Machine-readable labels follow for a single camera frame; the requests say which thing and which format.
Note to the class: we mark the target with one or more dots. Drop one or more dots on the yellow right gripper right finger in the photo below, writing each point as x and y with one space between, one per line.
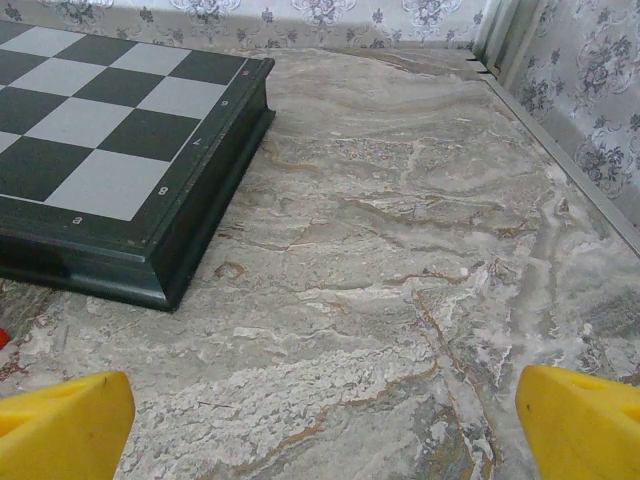
575 430

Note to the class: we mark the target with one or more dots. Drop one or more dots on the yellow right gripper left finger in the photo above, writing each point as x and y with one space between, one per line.
60 425

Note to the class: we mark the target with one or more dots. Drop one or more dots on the red smooth toy brick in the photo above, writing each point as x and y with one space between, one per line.
2 338

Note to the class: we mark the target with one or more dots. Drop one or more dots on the black grey folding chessboard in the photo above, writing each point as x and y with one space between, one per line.
100 125

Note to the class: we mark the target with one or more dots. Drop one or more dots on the aluminium side rail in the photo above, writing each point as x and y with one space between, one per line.
560 145

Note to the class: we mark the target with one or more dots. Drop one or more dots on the aluminium frame post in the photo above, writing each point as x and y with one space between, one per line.
505 35

